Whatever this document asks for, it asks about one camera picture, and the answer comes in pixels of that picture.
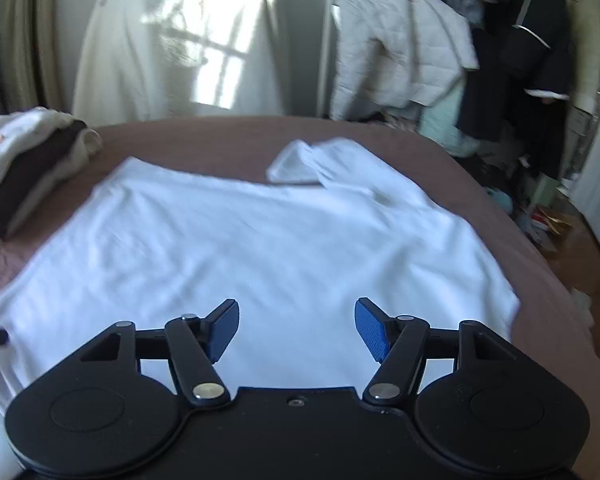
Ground beige curtain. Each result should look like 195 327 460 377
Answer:
0 0 64 112

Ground white quilted jacket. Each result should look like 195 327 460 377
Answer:
329 0 479 120

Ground brown bed cover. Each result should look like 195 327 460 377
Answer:
0 117 600 479

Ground white t-shirt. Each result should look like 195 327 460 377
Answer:
0 139 519 408

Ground folded clothes stack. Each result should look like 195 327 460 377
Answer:
0 107 102 245

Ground white cloth covered furniture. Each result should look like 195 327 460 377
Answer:
72 0 324 126

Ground dark hanging clothes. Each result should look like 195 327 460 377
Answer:
456 0 573 179

